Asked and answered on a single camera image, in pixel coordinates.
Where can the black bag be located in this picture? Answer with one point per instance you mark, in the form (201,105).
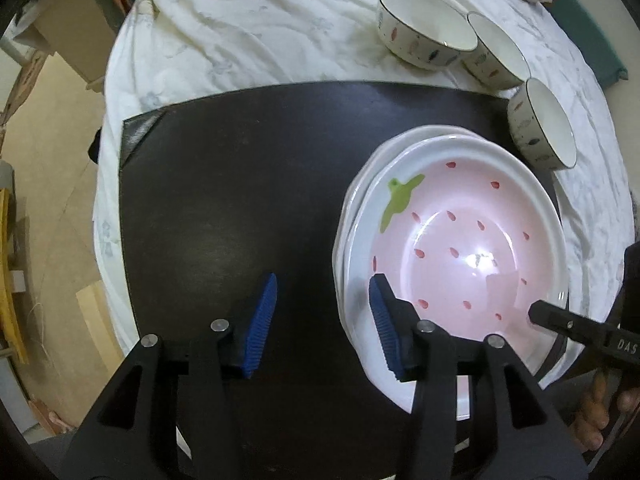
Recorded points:
(96,145)

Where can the large pink strawberry plate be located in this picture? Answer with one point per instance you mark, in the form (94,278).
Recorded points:
(465,260)

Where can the beige cabinet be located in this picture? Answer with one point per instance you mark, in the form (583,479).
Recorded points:
(65,25)

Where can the teal bed cushion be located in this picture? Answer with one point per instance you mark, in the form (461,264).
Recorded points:
(585,20)

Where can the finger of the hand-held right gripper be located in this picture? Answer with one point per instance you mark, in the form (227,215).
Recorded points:
(632,280)
(565,317)

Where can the person's right hand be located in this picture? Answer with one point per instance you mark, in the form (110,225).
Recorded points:
(590,410)

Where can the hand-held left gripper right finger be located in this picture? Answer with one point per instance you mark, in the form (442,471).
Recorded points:
(390,330)

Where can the white fish print bowl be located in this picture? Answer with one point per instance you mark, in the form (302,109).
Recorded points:
(542,120)
(497,52)
(425,25)

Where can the dark leather mat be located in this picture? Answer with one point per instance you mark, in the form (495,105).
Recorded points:
(240,185)

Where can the wooden board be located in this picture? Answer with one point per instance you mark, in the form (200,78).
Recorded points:
(100,315)

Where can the white bed sheet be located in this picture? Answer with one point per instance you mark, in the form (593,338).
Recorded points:
(260,25)

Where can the yellow wooden frame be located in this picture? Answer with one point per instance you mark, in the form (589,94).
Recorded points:
(11,280)

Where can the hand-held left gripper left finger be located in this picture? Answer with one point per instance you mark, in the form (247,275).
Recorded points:
(257,325)

